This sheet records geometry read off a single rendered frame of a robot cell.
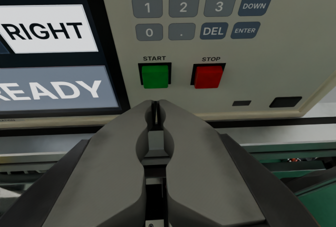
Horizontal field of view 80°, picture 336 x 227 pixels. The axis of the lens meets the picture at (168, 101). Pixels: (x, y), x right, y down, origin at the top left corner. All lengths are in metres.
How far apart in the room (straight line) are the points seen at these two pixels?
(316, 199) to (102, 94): 0.59
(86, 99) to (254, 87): 0.14
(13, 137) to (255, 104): 0.23
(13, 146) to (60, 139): 0.04
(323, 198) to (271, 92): 0.50
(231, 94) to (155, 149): 0.08
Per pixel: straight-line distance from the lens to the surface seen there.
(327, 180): 0.34
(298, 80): 0.19
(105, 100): 0.17
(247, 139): 0.21
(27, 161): 0.24
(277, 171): 0.29
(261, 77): 0.17
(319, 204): 0.66
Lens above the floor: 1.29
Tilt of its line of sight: 54 degrees down
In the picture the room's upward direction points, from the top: 1 degrees clockwise
